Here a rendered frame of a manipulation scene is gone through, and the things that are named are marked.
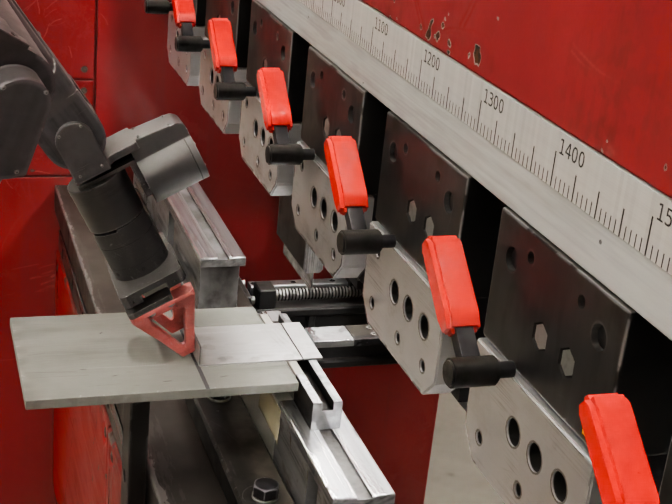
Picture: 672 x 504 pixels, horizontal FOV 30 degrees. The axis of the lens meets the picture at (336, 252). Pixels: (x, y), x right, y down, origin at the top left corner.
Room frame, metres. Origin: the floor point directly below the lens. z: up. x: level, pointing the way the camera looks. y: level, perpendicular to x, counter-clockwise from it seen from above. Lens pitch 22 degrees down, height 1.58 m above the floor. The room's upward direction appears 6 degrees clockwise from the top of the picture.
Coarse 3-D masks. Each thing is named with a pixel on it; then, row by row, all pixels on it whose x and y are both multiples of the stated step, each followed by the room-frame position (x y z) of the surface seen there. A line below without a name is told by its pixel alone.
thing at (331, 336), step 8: (312, 328) 1.22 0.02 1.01; (320, 328) 1.22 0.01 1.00; (328, 328) 1.22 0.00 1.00; (336, 328) 1.22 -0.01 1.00; (344, 328) 1.22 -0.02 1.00; (352, 328) 1.23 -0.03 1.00; (360, 328) 1.23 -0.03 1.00; (368, 328) 1.23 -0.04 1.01; (312, 336) 1.20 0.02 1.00; (320, 336) 1.20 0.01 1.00; (328, 336) 1.20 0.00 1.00; (336, 336) 1.20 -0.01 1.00; (344, 336) 1.20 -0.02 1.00; (352, 336) 1.21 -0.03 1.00; (360, 336) 1.21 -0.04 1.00; (368, 336) 1.21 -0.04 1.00; (376, 336) 1.21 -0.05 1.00; (320, 344) 1.19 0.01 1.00; (328, 344) 1.19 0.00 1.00; (336, 344) 1.19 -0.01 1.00; (344, 344) 1.20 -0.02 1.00; (352, 344) 1.20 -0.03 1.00; (360, 344) 1.20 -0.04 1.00; (368, 344) 1.21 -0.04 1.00; (376, 344) 1.21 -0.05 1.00
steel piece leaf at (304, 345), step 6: (282, 324) 1.22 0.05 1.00; (288, 324) 1.23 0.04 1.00; (294, 324) 1.23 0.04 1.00; (300, 324) 1.23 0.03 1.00; (288, 330) 1.21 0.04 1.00; (294, 330) 1.21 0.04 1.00; (300, 330) 1.21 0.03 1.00; (294, 336) 1.20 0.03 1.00; (300, 336) 1.20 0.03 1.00; (306, 336) 1.20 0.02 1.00; (294, 342) 1.18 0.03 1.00; (300, 342) 1.18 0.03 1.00; (306, 342) 1.19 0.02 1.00; (312, 342) 1.19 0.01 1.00; (300, 348) 1.17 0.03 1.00; (306, 348) 1.17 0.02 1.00; (312, 348) 1.17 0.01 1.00; (300, 354) 1.16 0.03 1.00; (306, 354) 1.16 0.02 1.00; (312, 354) 1.16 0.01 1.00; (318, 354) 1.16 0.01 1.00
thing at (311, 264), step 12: (288, 204) 1.20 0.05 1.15; (288, 216) 1.20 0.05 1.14; (288, 228) 1.20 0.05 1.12; (288, 240) 1.19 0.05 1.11; (300, 240) 1.16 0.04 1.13; (288, 252) 1.22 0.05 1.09; (300, 252) 1.15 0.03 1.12; (312, 252) 1.14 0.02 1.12; (300, 264) 1.15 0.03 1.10; (312, 264) 1.14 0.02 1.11; (300, 276) 1.17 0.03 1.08; (312, 276) 1.14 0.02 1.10
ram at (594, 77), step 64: (384, 0) 0.92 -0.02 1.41; (448, 0) 0.82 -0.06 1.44; (512, 0) 0.73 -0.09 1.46; (576, 0) 0.66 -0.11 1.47; (640, 0) 0.61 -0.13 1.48; (384, 64) 0.91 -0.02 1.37; (512, 64) 0.72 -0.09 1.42; (576, 64) 0.65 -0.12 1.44; (640, 64) 0.60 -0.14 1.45; (448, 128) 0.79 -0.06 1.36; (576, 128) 0.64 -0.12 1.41; (640, 128) 0.59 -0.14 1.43; (512, 192) 0.70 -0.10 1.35; (576, 256) 0.62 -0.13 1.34; (640, 256) 0.57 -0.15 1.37
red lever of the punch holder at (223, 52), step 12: (216, 24) 1.26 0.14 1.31; (228, 24) 1.27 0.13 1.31; (216, 36) 1.25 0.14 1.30; (228, 36) 1.25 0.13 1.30; (216, 48) 1.24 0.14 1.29; (228, 48) 1.24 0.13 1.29; (216, 60) 1.23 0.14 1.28; (228, 60) 1.23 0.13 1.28; (228, 72) 1.23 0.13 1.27; (216, 84) 1.21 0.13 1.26; (228, 84) 1.21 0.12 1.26; (240, 84) 1.21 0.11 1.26; (216, 96) 1.20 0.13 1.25; (228, 96) 1.20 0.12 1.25; (240, 96) 1.21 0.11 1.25; (252, 96) 1.22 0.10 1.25
